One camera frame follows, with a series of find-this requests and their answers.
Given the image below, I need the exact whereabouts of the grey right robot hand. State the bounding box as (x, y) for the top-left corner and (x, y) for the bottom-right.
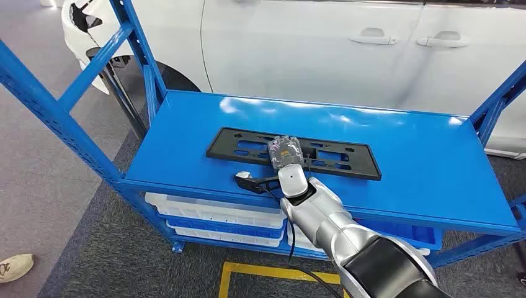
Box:
(267, 135), (305, 171)

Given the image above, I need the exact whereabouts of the black plastic plate frame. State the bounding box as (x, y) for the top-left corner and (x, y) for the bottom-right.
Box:
(205, 127), (383, 182)

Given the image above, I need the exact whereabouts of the blue metal shelf rack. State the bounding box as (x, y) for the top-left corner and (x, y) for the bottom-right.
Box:
(0, 0), (526, 268)

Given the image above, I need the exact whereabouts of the translucent white plastic bin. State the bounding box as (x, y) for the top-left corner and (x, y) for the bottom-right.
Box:
(145, 192), (287, 230)

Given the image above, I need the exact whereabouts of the white car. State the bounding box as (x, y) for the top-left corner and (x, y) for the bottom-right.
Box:
(61, 0), (526, 160)

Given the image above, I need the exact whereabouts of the black slanted metal pole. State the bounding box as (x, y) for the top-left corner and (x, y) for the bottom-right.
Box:
(99, 63), (148, 141)

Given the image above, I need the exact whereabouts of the person's beige shoe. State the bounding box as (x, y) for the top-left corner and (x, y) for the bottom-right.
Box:
(0, 253), (35, 284)

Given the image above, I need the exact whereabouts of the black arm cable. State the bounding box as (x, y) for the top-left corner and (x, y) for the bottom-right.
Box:
(259, 185), (344, 298)

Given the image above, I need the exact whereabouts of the white car door handle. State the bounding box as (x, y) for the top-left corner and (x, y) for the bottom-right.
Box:
(416, 30), (470, 48)
(348, 27), (398, 46)

